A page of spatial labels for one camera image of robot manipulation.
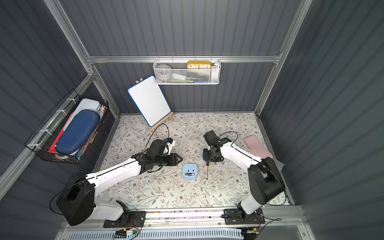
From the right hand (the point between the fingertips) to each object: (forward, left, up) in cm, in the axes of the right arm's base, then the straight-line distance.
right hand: (209, 157), depth 88 cm
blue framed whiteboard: (+32, +38, +17) cm, 52 cm away
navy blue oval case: (-1, +63, +27) cm, 68 cm away
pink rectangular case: (+11, -33, -7) cm, 36 cm away
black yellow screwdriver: (-5, +1, 0) cm, 5 cm away
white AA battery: (-9, +12, -3) cm, 15 cm away
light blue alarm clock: (-5, +12, -5) cm, 14 cm away
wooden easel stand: (+21, +38, +1) cm, 44 cm away
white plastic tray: (+16, +67, +28) cm, 74 cm away
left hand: (-5, +16, +5) cm, 17 cm away
